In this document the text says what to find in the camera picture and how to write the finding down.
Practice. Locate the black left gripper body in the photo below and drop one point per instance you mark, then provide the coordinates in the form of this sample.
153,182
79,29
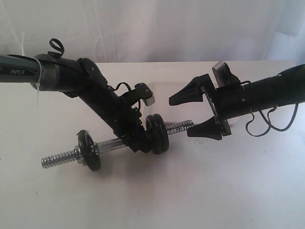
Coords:
125,120

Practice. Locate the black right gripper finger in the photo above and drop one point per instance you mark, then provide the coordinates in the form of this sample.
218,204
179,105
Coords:
208,129
190,93

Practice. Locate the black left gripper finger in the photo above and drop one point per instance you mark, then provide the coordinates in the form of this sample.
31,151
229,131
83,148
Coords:
141,143

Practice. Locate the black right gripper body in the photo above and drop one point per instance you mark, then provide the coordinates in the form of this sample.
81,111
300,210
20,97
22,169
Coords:
210,92

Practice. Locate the black weight plate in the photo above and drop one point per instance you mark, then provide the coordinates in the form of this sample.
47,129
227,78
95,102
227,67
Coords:
89,152
153,131
162,136

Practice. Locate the chrome star collar nut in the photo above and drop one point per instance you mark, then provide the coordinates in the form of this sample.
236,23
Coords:
78,154

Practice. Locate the chrome threaded dumbbell bar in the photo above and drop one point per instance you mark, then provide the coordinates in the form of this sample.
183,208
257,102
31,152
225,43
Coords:
108,146

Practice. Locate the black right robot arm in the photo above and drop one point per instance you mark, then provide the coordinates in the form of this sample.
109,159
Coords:
233,98

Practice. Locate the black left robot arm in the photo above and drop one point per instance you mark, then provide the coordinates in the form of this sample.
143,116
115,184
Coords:
82,78

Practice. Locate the white rectangular tray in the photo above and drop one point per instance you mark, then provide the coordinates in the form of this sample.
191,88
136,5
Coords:
198,112

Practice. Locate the white zip tie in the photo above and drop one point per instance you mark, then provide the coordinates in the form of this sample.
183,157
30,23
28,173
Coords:
38,83

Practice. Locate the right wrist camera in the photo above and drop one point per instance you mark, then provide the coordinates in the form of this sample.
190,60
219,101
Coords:
223,75

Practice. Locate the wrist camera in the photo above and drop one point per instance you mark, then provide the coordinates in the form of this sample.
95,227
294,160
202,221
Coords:
223,75
142,92

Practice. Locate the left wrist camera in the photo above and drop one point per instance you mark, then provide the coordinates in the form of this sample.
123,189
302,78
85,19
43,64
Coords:
142,92

